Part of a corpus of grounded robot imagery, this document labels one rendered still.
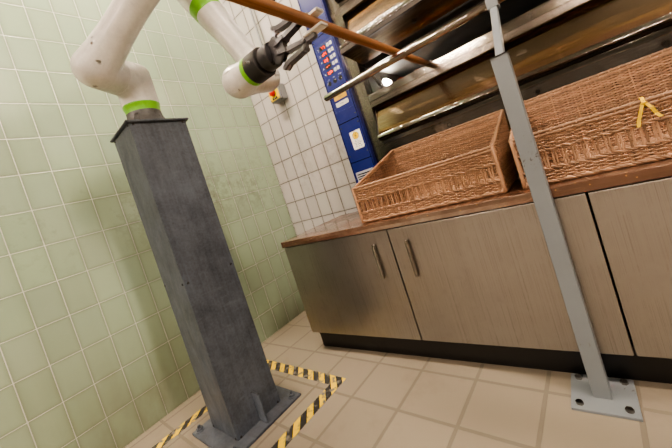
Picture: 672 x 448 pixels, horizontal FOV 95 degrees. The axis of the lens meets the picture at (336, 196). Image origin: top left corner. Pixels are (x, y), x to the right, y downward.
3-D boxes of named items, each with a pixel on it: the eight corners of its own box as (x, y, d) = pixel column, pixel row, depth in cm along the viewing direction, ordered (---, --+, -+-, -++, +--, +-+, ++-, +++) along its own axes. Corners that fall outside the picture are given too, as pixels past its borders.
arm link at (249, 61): (245, 82, 94) (235, 52, 94) (273, 84, 103) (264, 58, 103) (257, 72, 90) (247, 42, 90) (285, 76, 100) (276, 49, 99)
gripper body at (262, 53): (270, 49, 98) (290, 33, 92) (278, 75, 98) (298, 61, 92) (251, 45, 92) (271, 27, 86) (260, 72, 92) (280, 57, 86)
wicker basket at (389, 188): (406, 199, 166) (390, 150, 165) (524, 169, 131) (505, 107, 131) (359, 224, 127) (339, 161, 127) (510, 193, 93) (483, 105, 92)
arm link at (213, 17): (193, 27, 113) (202, -1, 106) (218, 28, 122) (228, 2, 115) (257, 101, 112) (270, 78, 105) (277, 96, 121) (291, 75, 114)
